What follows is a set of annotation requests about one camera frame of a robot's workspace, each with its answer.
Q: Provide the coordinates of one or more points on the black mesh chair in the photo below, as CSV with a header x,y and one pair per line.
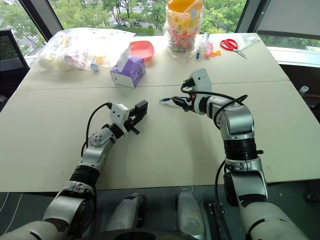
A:
x,y
11,62

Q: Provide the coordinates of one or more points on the salmon pink plastic bowl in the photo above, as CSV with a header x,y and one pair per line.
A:
x,y
142,49

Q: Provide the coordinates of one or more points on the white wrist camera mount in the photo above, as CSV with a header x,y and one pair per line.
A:
x,y
118,113
201,80

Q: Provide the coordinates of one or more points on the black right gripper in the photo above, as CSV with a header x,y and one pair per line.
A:
x,y
190,105

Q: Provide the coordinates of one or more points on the blue pen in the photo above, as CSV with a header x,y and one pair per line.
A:
x,y
198,54

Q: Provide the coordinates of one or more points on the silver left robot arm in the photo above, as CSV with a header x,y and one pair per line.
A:
x,y
95,152

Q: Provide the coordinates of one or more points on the black metal bracket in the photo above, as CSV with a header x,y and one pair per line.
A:
x,y
218,220

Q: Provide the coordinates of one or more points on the clear bag of colourful candy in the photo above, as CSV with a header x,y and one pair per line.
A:
x,y
183,32

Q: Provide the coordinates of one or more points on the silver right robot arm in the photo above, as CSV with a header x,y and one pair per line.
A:
x,y
240,122

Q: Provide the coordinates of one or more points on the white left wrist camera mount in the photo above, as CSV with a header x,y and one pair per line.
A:
x,y
118,113

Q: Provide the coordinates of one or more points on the flat clear plastic bag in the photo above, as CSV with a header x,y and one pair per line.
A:
x,y
247,40

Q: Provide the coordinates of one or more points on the clear bag of white items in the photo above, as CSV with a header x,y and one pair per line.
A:
x,y
70,47

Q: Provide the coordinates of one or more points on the grey rounded robot leg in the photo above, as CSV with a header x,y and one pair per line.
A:
x,y
127,212
188,215

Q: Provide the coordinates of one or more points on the blue yellow glue tube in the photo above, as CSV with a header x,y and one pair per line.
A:
x,y
96,62

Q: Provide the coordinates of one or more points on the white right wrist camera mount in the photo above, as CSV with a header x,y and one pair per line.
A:
x,y
201,80

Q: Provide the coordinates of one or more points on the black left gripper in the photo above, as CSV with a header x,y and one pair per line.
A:
x,y
130,120

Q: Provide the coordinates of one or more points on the small orange plastic piece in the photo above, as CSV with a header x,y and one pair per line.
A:
x,y
215,53

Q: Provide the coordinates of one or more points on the small clear bottle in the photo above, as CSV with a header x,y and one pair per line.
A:
x,y
303,90

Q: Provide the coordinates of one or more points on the purple tissue box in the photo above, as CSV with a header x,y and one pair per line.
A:
x,y
130,72

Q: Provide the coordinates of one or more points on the clear plastic tube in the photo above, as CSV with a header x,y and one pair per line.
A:
x,y
204,40

